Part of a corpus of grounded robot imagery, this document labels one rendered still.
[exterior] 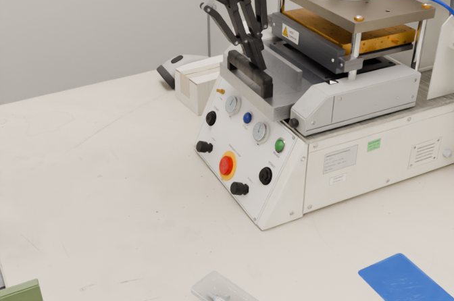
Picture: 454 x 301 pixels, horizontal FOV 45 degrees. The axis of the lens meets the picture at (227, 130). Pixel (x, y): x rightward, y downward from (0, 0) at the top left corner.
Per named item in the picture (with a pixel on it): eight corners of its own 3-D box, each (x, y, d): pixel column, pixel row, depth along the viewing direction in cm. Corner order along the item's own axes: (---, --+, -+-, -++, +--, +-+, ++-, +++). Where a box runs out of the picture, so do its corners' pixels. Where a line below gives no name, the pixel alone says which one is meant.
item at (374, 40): (347, 17, 120) (352, -26, 116) (418, 52, 103) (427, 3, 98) (280, 30, 114) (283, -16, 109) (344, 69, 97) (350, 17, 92)
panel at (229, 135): (193, 146, 124) (223, 72, 118) (257, 224, 101) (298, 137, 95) (186, 145, 123) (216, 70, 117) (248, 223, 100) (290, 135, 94)
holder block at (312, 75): (333, 41, 121) (334, 30, 120) (394, 75, 106) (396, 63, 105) (269, 54, 115) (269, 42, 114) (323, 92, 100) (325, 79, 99)
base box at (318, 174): (374, 96, 146) (384, 36, 137) (487, 168, 117) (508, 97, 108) (190, 144, 126) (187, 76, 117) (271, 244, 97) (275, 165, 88)
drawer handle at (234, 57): (235, 66, 110) (236, 48, 108) (273, 97, 98) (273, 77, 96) (226, 68, 109) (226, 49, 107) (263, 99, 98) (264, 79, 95)
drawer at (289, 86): (336, 54, 125) (339, 21, 121) (401, 92, 108) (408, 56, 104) (219, 78, 114) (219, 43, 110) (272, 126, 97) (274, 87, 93)
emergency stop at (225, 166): (222, 169, 114) (230, 152, 113) (231, 179, 111) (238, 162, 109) (216, 168, 113) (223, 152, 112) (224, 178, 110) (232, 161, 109)
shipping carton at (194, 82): (233, 81, 155) (234, 51, 150) (258, 99, 145) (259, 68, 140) (173, 96, 147) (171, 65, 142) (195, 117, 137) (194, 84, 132)
